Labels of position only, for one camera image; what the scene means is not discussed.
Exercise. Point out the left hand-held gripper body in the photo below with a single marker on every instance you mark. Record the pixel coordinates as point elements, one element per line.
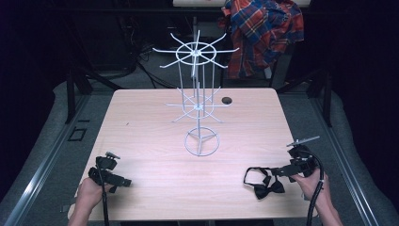
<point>106,163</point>

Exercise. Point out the person's right hand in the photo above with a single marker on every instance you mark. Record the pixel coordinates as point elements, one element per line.
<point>312,186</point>

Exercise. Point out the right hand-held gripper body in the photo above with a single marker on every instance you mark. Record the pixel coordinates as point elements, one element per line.
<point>302,160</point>

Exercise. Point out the black table grommet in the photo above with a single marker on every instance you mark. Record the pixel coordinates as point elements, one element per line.
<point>226,100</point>

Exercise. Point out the metal floor rail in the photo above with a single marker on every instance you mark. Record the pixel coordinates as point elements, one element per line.
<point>345,163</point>
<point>40,175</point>

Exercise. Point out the black metal stand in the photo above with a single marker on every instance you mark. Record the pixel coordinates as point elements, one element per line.
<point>327,100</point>
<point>71,97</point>

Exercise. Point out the person's left hand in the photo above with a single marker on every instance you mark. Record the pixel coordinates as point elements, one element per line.
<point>89,194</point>

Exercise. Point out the black bow tie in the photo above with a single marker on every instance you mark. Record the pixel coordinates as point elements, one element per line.
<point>263,190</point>

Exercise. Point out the red blue plaid shirt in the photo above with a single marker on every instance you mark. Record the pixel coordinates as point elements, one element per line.
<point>263,34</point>

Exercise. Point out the black rectangular floor frame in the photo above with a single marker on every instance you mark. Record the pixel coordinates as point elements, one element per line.
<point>77,134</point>

